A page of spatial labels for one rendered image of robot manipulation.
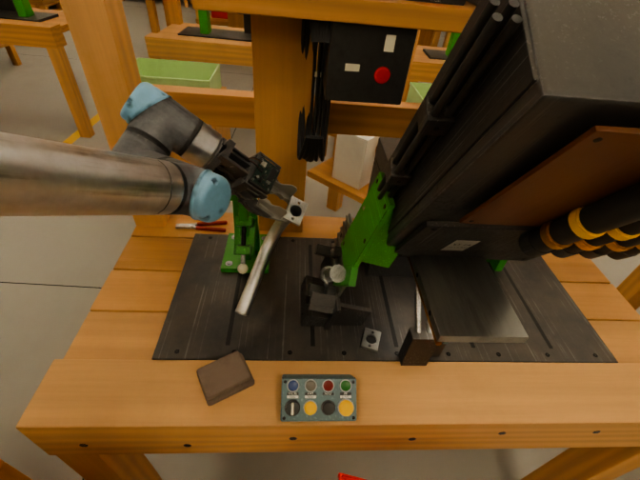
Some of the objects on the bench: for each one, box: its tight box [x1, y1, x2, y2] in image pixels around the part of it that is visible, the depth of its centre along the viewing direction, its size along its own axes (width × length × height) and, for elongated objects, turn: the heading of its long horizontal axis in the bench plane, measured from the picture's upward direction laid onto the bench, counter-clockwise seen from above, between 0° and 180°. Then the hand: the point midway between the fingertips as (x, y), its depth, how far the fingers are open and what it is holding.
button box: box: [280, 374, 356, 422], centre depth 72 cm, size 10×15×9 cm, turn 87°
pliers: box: [175, 220, 228, 232], centre depth 113 cm, size 16×5×1 cm, turn 90°
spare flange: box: [361, 328, 381, 352], centre depth 84 cm, size 6×4×1 cm
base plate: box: [151, 233, 618, 363], centre depth 97 cm, size 42×110×2 cm, turn 87°
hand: (289, 210), depth 77 cm, fingers closed on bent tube, 3 cm apart
